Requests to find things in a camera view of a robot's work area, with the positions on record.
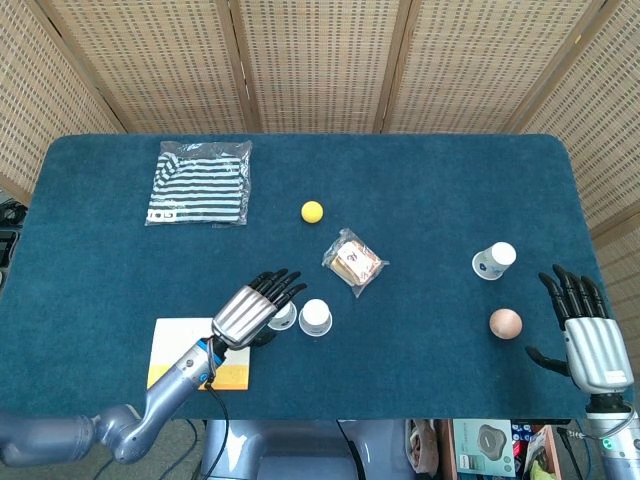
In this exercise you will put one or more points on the woven wicker screen panel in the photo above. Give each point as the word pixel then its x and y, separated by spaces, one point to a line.
pixel 600 125
pixel 465 65
pixel 165 65
pixel 320 65
pixel 30 100

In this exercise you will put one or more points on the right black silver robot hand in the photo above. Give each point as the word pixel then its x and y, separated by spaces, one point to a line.
pixel 597 352

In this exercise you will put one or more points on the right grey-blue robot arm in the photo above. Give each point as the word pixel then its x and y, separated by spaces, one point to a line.
pixel 617 450

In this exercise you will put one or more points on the brown crumpled bag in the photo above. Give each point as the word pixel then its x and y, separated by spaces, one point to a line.
pixel 422 447

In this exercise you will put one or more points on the yellow foam ball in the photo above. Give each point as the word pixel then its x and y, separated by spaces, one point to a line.
pixel 312 212

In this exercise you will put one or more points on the striped shirt in plastic bag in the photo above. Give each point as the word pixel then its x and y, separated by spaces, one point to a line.
pixel 200 190

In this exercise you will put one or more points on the wrapped bread snack pack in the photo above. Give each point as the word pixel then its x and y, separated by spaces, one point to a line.
pixel 352 262

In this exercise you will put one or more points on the blue printed package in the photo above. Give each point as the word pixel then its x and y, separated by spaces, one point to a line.
pixel 522 434

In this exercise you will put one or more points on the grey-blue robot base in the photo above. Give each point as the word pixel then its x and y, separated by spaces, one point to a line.
pixel 260 450

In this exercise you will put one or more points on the teal product box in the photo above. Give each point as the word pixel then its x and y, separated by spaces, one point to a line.
pixel 482 445

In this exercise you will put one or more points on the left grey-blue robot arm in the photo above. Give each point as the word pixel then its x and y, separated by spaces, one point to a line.
pixel 170 385

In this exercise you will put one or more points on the white floral paper cup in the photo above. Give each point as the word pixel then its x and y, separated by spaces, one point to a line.
pixel 286 317
pixel 501 254
pixel 315 314

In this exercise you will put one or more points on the brown wooden egg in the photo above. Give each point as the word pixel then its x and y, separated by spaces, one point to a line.
pixel 505 324

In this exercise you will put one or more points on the brown wooden crate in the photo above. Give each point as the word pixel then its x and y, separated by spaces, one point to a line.
pixel 446 450

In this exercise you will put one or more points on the blue carpet table mat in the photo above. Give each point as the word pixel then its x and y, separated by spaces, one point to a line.
pixel 400 360

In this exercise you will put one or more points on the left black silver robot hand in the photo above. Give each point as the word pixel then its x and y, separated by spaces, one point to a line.
pixel 245 315

